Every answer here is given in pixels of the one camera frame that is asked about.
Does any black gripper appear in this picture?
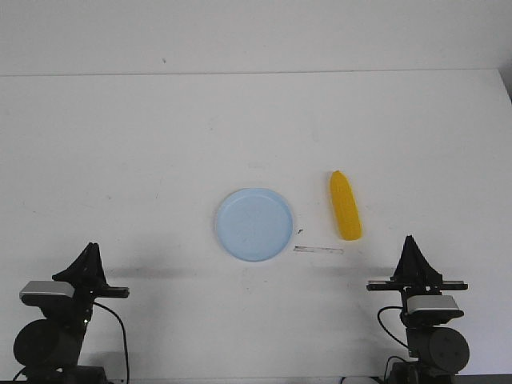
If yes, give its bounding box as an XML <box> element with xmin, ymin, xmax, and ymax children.
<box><xmin>366</xmin><ymin>235</ymin><xmax>468</xmax><ymax>296</ymax></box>
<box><xmin>52</xmin><ymin>242</ymin><xmax>130</xmax><ymax>320</ymax></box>

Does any yellow corn cob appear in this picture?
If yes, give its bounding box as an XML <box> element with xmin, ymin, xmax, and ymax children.
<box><xmin>330</xmin><ymin>170</ymin><xmax>362</xmax><ymax>241</ymax></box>

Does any light blue round plate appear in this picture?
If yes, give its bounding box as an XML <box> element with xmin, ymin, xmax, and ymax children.
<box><xmin>214</xmin><ymin>187</ymin><xmax>294</xmax><ymax>262</ymax></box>

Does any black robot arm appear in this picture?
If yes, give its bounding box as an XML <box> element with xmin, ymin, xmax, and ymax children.
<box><xmin>111</xmin><ymin>236</ymin><xmax>469</xmax><ymax>379</ymax></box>
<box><xmin>13</xmin><ymin>242</ymin><xmax>130</xmax><ymax>383</ymax></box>

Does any clear tape strip horizontal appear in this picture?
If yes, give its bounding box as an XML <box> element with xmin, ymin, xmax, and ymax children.
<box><xmin>294</xmin><ymin>246</ymin><xmax>344</xmax><ymax>255</ymax></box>

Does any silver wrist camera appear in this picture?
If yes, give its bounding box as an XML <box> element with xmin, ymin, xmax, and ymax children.
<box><xmin>406</xmin><ymin>295</ymin><xmax>464</xmax><ymax>318</ymax></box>
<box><xmin>19</xmin><ymin>281</ymin><xmax>75</xmax><ymax>307</ymax></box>

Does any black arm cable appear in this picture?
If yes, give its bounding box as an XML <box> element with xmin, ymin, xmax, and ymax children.
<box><xmin>377</xmin><ymin>306</ymin><xmax>410</xmax><ymax>349</ymax></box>
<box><xmin>92</xmin><ymin>302</ymin><xmax>130</xmax><ymax>381</ymax></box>

